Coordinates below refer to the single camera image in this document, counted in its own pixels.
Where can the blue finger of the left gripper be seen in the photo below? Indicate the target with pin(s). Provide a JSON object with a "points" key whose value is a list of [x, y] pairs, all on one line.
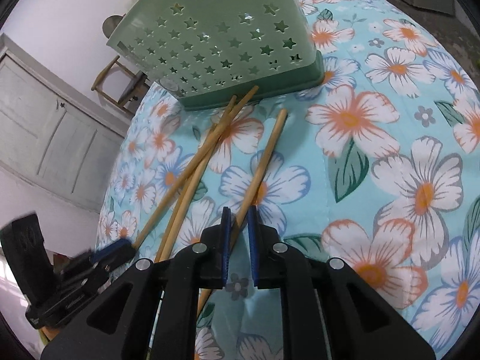
{"points": [[116, 254]]}

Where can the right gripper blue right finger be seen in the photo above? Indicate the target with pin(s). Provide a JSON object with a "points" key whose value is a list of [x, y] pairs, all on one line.
{"points": [[253, 228]]}

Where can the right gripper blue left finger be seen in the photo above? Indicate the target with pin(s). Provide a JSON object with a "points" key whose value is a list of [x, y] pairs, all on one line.
{"points": [[226, 228]]}

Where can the wooden chopstick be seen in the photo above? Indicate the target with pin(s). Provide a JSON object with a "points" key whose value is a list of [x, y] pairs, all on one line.
{"points": [[230, 112], [180, 209], [258, 177]]}

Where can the green utensil holder basket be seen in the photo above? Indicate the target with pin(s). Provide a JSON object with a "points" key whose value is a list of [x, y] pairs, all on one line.
{"points": [[203, 52]]}

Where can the white panel door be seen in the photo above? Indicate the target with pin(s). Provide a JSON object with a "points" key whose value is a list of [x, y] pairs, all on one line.
{"points": [[48, 138]]}

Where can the floral blue tablecloth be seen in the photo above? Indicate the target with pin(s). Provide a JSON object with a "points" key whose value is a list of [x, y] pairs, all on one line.
{"points": [[379, 166]]}

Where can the wooden chair black seat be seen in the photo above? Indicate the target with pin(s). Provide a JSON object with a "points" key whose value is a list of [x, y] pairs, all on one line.
{"points": [[121, 87]]}

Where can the metal strainer in holder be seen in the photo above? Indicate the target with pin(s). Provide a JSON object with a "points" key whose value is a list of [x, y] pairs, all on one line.
{"points": [[110, 23]]}

